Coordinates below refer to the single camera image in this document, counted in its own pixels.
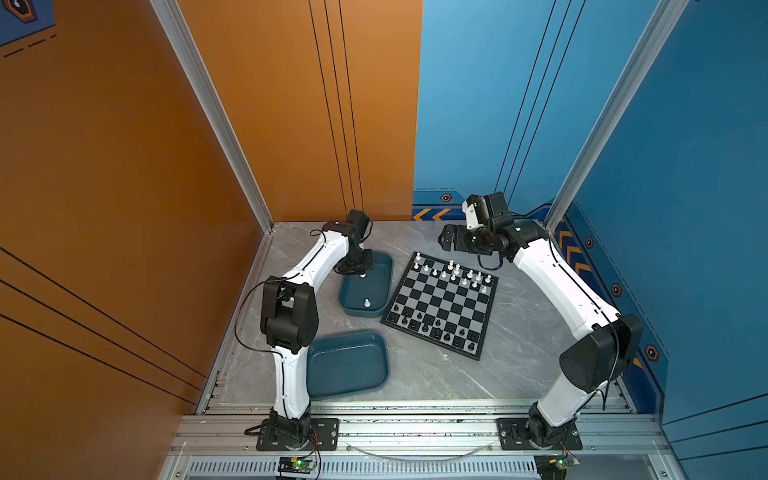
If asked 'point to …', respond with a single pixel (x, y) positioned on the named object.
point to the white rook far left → (418, 257)
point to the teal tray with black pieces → (347, 363)
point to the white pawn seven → (475, 284)
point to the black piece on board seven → (429, 319)
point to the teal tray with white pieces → (369, 294)
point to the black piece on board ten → (434, 332)
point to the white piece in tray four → (367, 303)
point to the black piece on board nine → (438, 322)
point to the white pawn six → (464, 282)
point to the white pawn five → (453, 278)
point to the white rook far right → (488, 279)
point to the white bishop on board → (470, 275)
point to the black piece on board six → (413, 326)
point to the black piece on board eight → (425, 328)
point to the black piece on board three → (419, 316)
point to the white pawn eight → (484, 289)
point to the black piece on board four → (392, 317)
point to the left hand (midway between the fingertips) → (365, 267)
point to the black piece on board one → (396, 307)
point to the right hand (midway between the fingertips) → (450, 240)
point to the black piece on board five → (404, 321)
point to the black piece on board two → (408, 312)
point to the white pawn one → (416, 265)
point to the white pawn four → (444, 274)
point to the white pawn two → (426, 267)
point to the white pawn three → (435, 272)
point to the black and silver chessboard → (444, 303)
